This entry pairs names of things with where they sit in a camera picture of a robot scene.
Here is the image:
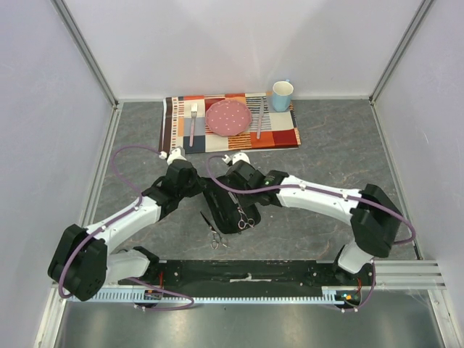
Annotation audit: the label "black zip tool case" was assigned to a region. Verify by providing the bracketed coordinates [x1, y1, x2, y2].
[203, 178, 261, 234]

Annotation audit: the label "silver thinning scissors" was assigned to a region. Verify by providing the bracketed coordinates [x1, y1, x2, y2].
[228, 192, 254, 231]

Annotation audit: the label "silver straight scissors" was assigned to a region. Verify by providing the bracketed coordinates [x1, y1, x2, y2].
[200, 212, 229, 249]

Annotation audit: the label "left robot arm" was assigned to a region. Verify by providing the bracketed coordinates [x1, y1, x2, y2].
[47, 159, 202, 301]

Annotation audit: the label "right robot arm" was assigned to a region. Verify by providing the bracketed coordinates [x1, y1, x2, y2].
[225, 160, 402, 286]

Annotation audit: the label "pink dotted plate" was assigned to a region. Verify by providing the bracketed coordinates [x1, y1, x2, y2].
[205, 99, 252, 137]

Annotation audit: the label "colourful patchwork placemat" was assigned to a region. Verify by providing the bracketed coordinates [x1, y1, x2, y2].
[159, 92, 301, 154]

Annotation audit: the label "light blue mug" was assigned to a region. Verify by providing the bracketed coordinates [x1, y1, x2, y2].
[271, 80, 294, 112]

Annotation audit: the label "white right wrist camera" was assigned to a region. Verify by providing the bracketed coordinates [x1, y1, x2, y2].
[220, 152, 250, 167]

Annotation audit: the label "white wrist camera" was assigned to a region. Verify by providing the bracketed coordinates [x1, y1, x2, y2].
[220, 152, 250, 167]
[158, 146, 186, 165]

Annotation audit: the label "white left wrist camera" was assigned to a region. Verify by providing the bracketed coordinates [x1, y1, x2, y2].
[158, 146, 186, 165]

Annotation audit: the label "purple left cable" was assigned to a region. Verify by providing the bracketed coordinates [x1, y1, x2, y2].
[57, 144, 196, 312]

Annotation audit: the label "purple cable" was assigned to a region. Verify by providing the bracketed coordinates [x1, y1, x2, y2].
[205, 154, 417, 315]
[57, 144, 196, 312]

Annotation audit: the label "pink handled knife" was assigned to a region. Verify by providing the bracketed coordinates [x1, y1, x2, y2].
[256, 97, 265, 140]

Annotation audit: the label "pink handled fork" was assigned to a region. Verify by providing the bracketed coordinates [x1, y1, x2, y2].
[189, 103, 198, 147]

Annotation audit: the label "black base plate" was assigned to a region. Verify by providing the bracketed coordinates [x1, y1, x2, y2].
[138, 260, 373, 289]

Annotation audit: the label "light blue cable duct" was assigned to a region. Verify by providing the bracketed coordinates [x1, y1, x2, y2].
[88, 286, 344, 305]

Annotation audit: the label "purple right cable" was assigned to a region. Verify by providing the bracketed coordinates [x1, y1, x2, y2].
[205, 154, 417, 315]

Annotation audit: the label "aluminium frame rail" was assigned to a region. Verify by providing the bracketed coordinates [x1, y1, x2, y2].
[50, 257, 447, 289]

